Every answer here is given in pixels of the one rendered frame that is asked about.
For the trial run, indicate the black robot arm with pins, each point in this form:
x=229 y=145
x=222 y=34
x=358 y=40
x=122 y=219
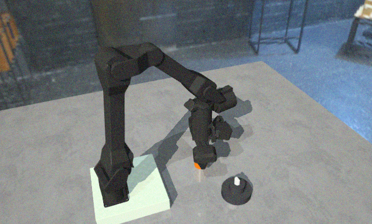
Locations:
x=115 y=66

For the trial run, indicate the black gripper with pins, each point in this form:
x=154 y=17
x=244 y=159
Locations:
x=203 y=154

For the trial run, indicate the dark grey round pedestal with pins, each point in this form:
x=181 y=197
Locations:
x=236 y=191

